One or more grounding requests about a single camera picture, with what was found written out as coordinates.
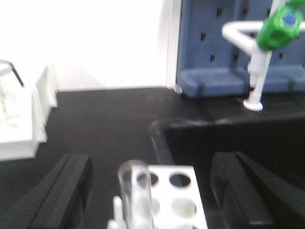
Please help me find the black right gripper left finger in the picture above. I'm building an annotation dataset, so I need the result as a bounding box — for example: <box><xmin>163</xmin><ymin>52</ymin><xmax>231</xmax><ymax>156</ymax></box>
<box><xmin>0</xmin><ymin>154</ymin><xmax>93</xmax><ymax>229</ymax></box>

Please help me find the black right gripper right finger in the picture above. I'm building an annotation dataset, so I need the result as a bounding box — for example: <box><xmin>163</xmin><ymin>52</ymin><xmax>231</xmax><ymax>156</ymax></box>
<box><xmin>210</xmin><ymin>152</ymin><xmax>305</xmax><ymax>229</ymax></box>

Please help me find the clear glass test tube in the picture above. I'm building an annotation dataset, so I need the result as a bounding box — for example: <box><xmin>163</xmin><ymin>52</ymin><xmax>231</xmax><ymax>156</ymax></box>
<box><xmin>118</xmin><ymin>160</ymin><xmax>153</xmax><ymax>229</ymax></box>

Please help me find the white test tube rack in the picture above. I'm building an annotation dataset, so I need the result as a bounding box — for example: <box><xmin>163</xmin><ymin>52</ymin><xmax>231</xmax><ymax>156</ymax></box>
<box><xmin>107</xmin><ymin>165</ymin><xmax>207</xmax><ymax>229</ymax></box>

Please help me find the blue-grey pegboard drying rack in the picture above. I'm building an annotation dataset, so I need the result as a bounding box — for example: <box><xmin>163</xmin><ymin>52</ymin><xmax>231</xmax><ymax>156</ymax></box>
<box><xmin>175</xmin><ymin>0</ymin><xmax>305</xmax><ymax>98</ymax></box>

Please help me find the black lab sink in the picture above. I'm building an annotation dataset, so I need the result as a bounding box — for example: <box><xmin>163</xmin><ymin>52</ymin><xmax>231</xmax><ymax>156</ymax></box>
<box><xmin>150</xmin><ymin>119</ymin><xmax>305</xmax><ymax>229</ymax></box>

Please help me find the right white storage bin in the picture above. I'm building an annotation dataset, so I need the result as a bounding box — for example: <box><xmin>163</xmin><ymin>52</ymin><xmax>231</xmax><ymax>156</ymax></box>
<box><xmin>0</xmin><ymin>60</ymin><xmax>58</xmax><ymax>161</ymax></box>

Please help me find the white gooseneck lab faucet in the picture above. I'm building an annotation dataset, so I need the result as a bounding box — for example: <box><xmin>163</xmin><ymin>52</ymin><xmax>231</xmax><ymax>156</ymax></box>
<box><xmin>222</xmin><ymin>0</ymin><xmax>305</xmax><ymax>112</ymax></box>

